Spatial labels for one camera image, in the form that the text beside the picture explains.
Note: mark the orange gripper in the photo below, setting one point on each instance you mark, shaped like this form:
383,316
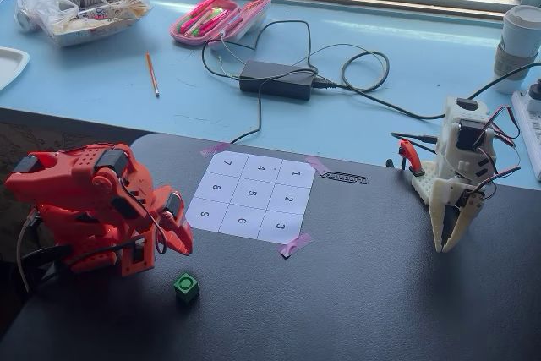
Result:
177,226

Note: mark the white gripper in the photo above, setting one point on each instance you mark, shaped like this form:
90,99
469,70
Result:
456,205

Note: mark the green cube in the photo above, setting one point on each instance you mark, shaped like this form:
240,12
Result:
186,287

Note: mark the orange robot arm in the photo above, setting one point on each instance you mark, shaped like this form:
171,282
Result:
63,166

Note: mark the white numbered grid paper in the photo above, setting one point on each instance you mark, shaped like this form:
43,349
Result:
253,194

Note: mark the orange table clamp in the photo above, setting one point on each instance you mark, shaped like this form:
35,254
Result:
411,156

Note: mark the pink tape strip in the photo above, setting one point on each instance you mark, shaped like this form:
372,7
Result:
316,165
296,244
214,150

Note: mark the white power strip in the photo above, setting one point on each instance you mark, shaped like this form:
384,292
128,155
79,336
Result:
530,137

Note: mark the black white ruler sticker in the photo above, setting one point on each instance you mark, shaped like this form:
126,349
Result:
344,177

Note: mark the orange pencil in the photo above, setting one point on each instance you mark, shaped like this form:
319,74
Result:
152,73

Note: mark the black power adapter brick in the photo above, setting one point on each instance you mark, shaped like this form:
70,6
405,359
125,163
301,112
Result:
277,80

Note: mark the white paper coffee cup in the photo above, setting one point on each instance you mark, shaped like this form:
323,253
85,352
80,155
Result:
517,48

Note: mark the printed cardboard food box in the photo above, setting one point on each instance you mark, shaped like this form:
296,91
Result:
97,31

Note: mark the pink pencil case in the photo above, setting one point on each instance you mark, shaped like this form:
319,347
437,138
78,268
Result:
245,23

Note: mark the green highlighter pen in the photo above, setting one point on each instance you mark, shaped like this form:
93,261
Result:
216,11

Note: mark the pink pen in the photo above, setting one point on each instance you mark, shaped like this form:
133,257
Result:
207,8

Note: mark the white plate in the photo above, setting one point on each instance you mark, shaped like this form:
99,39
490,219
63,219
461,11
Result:
10,67

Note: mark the clear plastic bag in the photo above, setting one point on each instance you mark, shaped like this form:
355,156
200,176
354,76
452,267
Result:
42,1

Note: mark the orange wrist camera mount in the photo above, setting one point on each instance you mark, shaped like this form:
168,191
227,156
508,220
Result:
127,267

